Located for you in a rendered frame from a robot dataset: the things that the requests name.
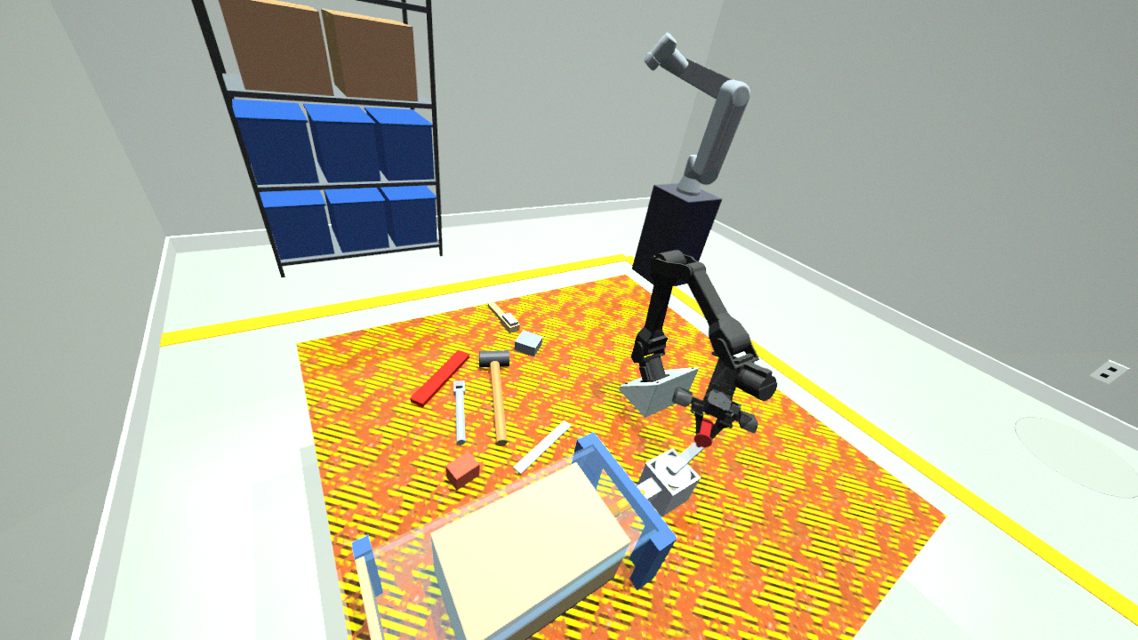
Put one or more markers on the red flat bar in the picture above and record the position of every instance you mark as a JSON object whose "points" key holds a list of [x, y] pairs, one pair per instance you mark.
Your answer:
{"points": [[424, 394]]}

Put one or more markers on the mallet with dark grey head and wooden handle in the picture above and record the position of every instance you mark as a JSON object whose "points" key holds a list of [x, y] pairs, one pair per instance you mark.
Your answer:
{"points": [[495, 359]]}

